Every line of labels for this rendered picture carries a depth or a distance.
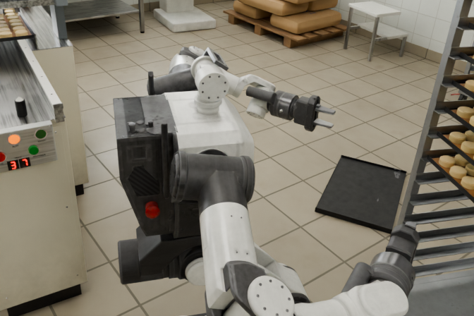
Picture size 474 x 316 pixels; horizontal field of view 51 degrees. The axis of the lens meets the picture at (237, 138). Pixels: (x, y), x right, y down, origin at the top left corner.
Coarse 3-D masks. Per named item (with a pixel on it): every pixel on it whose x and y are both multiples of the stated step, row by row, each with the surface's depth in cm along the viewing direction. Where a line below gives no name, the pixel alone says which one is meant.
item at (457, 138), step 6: (456, 132) 158; (468, 132) 159; (450, 138) 157; (456, 138) 155; (462, 138) 155; (468, 138) 157; (456, 144) 156; (462, 144) 152; (468, 144) 152; (462, 150) 152; (468, 150) 150; (468, 156) 149
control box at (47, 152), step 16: (16, 128) 155; (32, 128) 156; (48, 128) 159; (0, 144) 153; (16, 144) 156; (32, 144) 159; (48, 144) 161; (16, 160) 158; (32, 160) 161; (48, 160) 164
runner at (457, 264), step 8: (432, 264) 195; (440, 264) 196; (448, 264) 197; (456, 264) 199; (464, 264) 199; (472, 264) 200; (416, 272) 194; (424, 272) 194; (432, 272) 194; (440, 272) 195
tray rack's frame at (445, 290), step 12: (432, 276) 203; (444, 276) 204; (456, 276) 204; (468, 276) 205; (420, 288) 197; (432, 288) 198; (444, 288) 198; (456, 288) 198; (468, 288) 199; (408, 300) 192; (420, 300) 192; (432, 300) 192; (444, 300) 193; (456, 300) 193; (468, 300) 193; (408, 312) 186; (420, 312) 187; (432, 312) 187; (444, 312) 187; (456, 312) 188; (468, 312) 188
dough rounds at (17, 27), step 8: (8, 8) 240; (8, 16) 229; (16, 16) 230; (0, 24) 218; (8, 24) 225; (16, 24) 220; (24, 24) 226; (0, 32) 209; (8, 32) 209; (16, 32) 210; (24, 32) 210
